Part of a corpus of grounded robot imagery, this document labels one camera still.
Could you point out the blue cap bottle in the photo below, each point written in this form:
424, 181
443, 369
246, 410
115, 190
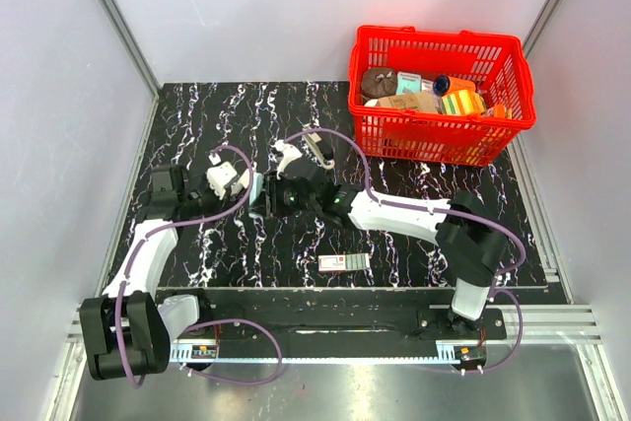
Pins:
445, 85

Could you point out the black marble pattern mat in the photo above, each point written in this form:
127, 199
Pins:
299, 233

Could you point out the cream metal stapler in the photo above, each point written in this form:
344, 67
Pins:
322, 150

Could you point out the teal white small box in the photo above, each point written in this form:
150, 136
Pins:
408, 83

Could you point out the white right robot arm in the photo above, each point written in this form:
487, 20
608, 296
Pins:
459, 227

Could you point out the brown cardboard box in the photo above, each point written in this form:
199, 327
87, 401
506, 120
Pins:
420, 102

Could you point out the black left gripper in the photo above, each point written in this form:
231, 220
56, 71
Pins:
218, 203

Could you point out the brown round bun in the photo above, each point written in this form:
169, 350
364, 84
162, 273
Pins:
379, 82

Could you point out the red staple box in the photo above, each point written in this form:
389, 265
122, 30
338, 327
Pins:
343, 262

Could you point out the aluminium frame rail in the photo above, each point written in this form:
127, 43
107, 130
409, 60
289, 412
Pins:
421, 337

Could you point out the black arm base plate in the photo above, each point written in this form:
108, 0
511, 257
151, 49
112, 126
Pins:
407, 310

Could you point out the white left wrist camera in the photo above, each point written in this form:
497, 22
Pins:
224, 179

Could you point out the orange packet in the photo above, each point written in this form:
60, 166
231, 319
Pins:
498, 111

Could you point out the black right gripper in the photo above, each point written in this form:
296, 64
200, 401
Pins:
272, 190

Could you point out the green yellow striped box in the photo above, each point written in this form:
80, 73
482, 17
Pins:
463, 102

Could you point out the red plastic shopping basket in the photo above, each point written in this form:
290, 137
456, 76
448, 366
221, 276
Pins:
495, 63

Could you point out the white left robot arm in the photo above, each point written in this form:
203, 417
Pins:
125, 332

